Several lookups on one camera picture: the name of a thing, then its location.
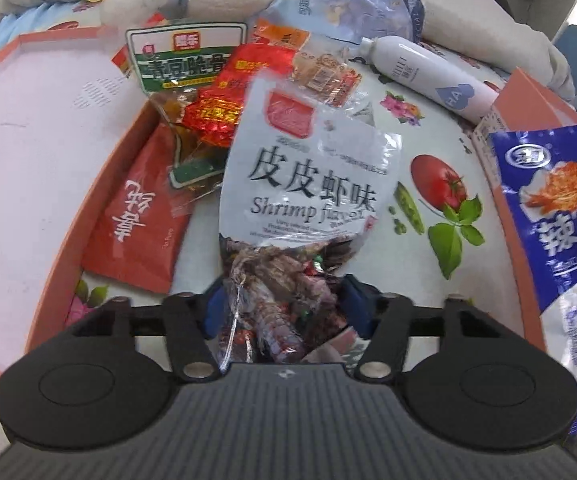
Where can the blue snack packet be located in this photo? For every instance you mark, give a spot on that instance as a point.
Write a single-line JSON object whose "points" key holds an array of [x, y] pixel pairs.
{"points": [[558, 220]]}

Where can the light blue plastic bag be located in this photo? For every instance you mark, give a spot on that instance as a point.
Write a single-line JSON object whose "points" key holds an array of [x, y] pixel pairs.
{"points": [[358, 10]]}

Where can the white shrimp snack packet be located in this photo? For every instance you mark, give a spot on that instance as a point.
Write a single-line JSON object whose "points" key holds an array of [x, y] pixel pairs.
{"points": [[308, 185]]}

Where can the white spray bottle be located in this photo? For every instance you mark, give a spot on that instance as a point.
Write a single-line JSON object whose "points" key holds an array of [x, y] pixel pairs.
{"points": [[418, 67]]}

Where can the grey blanket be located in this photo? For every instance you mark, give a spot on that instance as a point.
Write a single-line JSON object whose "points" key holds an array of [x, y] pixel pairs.
{"points": [[493, 25]]}

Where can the red foil snack packet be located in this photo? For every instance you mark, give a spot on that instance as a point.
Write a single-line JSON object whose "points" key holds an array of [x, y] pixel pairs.
{"points": [[218, 110]]}

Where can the floral printed cloth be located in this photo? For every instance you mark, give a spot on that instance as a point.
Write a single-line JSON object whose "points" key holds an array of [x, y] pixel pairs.
{"points": [[393, 270]]}

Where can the orange snack packet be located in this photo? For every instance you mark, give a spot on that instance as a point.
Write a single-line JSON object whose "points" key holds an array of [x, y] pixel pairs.
{"points": [[278, 35]]}

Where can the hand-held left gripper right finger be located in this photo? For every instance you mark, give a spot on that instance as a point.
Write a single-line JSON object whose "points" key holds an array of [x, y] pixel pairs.
{"points": [[356, 305]]}

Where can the pink box lid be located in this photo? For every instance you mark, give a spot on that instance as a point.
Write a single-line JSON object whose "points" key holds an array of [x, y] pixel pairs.
{"points": [[33, 185]]}

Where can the blue chair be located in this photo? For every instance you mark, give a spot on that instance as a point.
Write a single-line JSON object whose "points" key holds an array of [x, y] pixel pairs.
{"points": [[573, 45]]}

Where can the green label snack packet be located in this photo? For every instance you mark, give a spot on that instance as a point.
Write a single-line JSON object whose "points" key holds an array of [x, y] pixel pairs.
{"points": [[178, 60]]}

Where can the pink cardboard box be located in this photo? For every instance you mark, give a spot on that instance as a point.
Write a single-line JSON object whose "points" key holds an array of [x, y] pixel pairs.
{"points": [[533, 95]]}

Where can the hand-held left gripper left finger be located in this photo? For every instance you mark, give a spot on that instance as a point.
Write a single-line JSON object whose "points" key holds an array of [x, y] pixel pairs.
{"points": [[213, 310]]}

